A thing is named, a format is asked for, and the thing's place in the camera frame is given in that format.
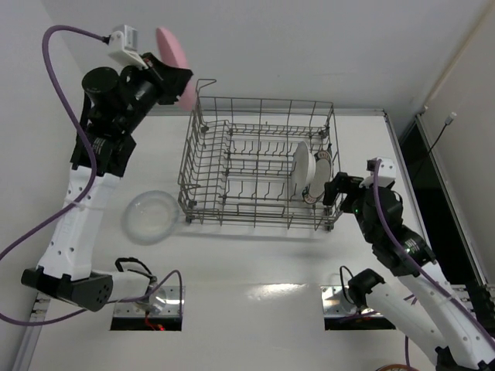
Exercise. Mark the white deep plate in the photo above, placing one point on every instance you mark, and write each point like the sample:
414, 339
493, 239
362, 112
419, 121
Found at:
303, 170

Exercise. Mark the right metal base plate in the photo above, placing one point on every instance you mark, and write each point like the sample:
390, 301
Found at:
336, 306

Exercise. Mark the metal base plate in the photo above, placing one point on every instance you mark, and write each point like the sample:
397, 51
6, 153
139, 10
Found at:
336, 306
165, 303

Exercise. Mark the pink plate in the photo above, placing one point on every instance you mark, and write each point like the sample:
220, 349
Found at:
172, 54

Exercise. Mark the brown rimmed bowl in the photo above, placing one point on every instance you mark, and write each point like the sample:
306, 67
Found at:
396, 367

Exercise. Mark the white plate with green rim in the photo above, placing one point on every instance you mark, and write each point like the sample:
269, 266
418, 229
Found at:
316, 188

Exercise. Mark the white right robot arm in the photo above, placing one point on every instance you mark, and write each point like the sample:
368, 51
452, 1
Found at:
444, 330

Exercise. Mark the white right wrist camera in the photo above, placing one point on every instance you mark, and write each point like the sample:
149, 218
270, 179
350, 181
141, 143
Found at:
384, 168

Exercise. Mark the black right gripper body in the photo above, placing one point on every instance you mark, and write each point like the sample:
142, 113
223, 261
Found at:
346, 188

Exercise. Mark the metal wire dish rack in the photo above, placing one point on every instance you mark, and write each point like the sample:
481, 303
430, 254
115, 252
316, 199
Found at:
237, 160

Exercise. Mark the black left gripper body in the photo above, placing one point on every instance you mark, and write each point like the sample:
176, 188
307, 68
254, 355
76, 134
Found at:
167, 81

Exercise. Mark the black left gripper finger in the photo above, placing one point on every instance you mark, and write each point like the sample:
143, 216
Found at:
168, 73
170, 93

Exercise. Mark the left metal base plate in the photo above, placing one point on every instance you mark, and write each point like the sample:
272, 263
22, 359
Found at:
165, 303

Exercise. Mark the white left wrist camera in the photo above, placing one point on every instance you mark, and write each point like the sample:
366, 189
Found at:
122, 47

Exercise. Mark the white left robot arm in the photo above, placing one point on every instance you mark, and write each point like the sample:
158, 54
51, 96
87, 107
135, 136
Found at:
65, 270

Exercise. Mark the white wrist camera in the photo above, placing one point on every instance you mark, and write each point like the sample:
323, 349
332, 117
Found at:
122, 47
384, 168

